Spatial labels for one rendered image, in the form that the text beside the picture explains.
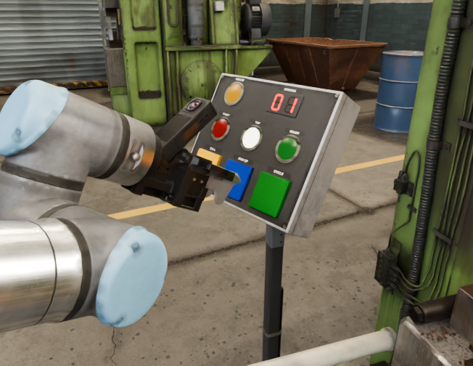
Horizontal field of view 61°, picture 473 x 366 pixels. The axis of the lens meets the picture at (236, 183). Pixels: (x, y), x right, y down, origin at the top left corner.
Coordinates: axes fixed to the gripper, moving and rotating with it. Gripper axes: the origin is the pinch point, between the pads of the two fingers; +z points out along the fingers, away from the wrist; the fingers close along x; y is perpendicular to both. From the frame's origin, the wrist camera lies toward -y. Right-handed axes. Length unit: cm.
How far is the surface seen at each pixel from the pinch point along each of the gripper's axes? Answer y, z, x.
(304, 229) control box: 4.9, 16.2, 7.0
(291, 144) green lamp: -9.5, 10.8, 0.8
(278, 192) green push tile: 0.1, 10.4, 2.2
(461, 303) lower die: 4.8, 13.7, 36.3
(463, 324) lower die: 7.5, 14.7, 37.4
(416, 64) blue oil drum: -184, 376, -156
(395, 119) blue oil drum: -125, 401, -167
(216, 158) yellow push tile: -1.8, 10.4, -16.9
